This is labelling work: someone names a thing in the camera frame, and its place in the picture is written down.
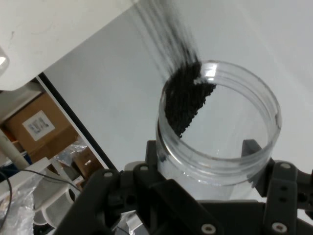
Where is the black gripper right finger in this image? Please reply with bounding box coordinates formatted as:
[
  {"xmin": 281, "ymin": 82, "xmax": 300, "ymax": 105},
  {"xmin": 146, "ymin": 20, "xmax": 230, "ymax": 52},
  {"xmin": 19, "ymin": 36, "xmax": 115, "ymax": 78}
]
[{"xmin": 242, "ymin": 139, "xmax": 313, "ymax": 235}]

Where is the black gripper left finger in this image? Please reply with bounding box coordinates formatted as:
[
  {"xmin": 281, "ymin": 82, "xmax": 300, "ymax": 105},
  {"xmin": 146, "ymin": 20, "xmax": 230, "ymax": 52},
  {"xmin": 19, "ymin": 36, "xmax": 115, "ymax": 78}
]
[{"xmin": 52, "ymin": 139, "xmax": 226, "ymax": 235}]

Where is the clear plastic jar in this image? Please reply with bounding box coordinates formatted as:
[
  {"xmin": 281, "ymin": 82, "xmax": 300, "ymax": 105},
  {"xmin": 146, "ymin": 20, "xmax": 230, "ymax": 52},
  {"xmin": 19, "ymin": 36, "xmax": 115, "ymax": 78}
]
[{"xmin": 156, "ymin": 59, "xmax": 283, "ymax": 202}]

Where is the black seed pile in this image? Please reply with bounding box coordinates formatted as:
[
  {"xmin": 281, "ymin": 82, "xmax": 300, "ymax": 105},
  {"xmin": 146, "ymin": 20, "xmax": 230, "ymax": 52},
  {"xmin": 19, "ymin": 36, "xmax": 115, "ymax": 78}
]
[{"xmin": 133, "ymin": 0, "xmax": 218, "ymax": 138}]

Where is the white plastic bin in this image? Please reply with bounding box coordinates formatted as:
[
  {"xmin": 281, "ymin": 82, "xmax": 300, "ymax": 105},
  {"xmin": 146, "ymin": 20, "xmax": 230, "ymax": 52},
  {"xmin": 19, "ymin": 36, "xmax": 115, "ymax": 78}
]
[{"xmin": 33, "ymin": 185, "xmax": 83, "ymax": 227}]

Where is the white board with black edge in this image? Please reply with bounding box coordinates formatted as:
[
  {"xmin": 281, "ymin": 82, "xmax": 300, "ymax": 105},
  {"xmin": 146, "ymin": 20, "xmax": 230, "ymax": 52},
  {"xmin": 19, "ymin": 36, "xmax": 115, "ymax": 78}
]
[{"xmin": 36, "ymin": 71, "xmax": 118, "ymax": 172}]

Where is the labelled cardboard box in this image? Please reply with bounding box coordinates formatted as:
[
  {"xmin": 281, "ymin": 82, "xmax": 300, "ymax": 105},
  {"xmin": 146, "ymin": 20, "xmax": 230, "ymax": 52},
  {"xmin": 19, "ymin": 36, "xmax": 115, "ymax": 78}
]
[{"xmin": 2, "ymin": 92, "xmax": 82, "ymax": 163}]

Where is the clear plastic bag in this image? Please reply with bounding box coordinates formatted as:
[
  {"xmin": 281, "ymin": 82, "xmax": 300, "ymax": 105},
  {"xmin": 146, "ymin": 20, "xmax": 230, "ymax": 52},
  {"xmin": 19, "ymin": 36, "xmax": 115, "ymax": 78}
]
[{"xmin": 0, "ymin": 171, "xmax": 36, "ymax": 235}]

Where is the white pipe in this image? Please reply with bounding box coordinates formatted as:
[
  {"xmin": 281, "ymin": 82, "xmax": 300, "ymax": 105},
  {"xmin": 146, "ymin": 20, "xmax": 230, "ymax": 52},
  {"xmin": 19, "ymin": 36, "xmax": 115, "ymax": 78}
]
[{"xmin": 0, "ymin": 129, "xmax": 29, "ymax": 168}]

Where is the thin dark wire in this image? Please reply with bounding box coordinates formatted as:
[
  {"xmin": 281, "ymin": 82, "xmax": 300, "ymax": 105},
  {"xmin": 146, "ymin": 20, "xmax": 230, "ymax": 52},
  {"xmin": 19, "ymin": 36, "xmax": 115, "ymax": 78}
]
[{"xmin": 0, "ymin": 168, "xmax": 82, "ymax": 227}]

